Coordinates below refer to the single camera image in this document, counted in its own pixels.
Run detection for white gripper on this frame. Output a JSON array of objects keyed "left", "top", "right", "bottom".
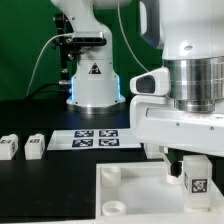
[{"left": 130, "top": 95, "right": 224, "bottom": 177}]

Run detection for white square tabletop tray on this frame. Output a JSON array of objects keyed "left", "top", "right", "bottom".
[{"left": 95, "top": 162, "right": 224, "bottom": 224}]

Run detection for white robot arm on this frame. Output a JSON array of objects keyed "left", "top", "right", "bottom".
[{"left": 51, "top": 0, "right": 224, "bottom": 157}]

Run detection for white marker sheet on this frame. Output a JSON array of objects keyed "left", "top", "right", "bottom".
[{"left": 48, "top": 128, "right": 140, "bottom": 150}]

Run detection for grey cable right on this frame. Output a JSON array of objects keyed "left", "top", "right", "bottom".
[{"left": 116, "top": 0, "right": 149, "bottom": 73}]

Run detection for black cables at base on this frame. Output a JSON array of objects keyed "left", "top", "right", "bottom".
[{"left": 26, "top": 81, "right": 73, "bottom": 100}]

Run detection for black camera stand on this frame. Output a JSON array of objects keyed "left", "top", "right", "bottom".
[{"left": 52, "top": 13, "right": 81, "bottom": 87}]

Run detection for white cable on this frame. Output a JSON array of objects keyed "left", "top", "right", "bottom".
[{"left": 25, "top": 33, "right": 74, "bottom": 97}]

